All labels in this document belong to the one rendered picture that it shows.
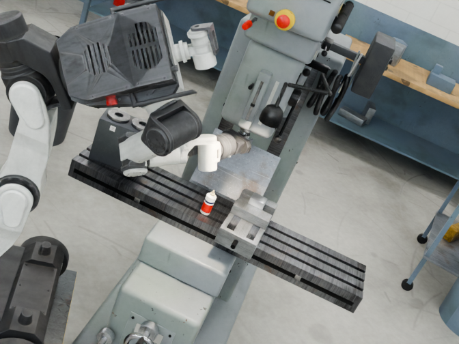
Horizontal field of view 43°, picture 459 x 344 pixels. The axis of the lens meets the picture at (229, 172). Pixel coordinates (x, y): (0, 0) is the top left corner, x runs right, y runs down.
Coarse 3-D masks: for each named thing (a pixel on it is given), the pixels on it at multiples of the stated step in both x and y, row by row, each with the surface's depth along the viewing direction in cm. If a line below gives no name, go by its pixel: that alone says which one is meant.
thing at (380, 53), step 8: (376, 40) 215; (384, 40) 219; (392, 40) 224; (368, 48) 233; (376, 48) 214; (384, 48) 213; (392, 48) 213; (368, 56) 216; (376, 56) 215; (384, 56) 214; (392, 56) 223; (368, 64) 217; (376, 64) 216; (384, 64) 216; (360, 72) 219; (368, 72) 218; (376, 72) 217; (360, 80) 220; (368, 80) 219; (376, 80) 219; (352, 88) 222; (360, 88) 221; (368, 88) 221; (368, 96) 222
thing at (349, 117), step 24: (120, 0) 616; (216, 0) 543; (240, 0) 559; (360, 48) 566; (384, 72) 530; (408, 72) 555; (432, 72) 543; (432, 96) 527; (456, 96) 543; (336, 120) 570; (360, 120) 575; (384, 144) 562; (408, 144) 586; (432, 144) 611; (432, 168) 559; (456, 168) 577
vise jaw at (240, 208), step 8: (240, 200) 228; (232, 208) 224; (240, 208) 223; (248, 208) 225; (256, 208) 227; (240, 216) 225; (248, 216) 224; (256, 216) 222; (264, 216) 224; (256, 224) 224; (264, 224) 223
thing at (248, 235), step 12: (252, 192) 244; (276, 204) 243; (228, 216) 223; (228, 228) 216; (240, 228) 219; (252, 228) 222; (216, 240) 218; (228, 240) 216; (240, 240) 214; (252, 240) 215; (240, 252) 216; (252, 252) 215
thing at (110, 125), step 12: (108, 108) 236; (108, 120) 227; (120, 120) 228; (132, 120) 234; (144, 120) 235; (96, 132) 229; (108, 132) 229; (120, 132) 228; (96, 144) 232; (108, 144) 231; (96, 156) 235; (108, 156) 234; (120, 168) 236
